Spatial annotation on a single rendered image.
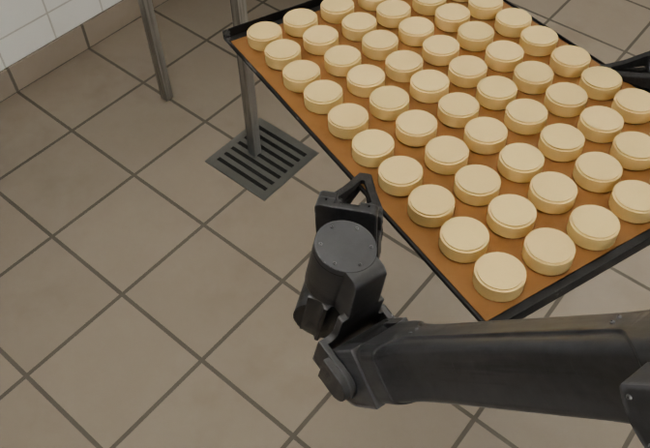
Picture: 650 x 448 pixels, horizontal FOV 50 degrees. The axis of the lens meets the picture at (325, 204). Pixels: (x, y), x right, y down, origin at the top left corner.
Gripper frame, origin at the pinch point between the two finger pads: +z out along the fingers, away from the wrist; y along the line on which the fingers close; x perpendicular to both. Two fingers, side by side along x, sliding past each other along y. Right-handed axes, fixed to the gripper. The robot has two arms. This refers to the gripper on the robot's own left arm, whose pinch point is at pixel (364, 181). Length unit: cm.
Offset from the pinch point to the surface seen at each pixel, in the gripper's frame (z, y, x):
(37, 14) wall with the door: 114, 65, -133
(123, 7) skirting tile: 142, 78, -119
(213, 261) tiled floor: 50, 93, -52
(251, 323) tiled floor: 34, 95, -36
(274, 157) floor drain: 92, 91, -47
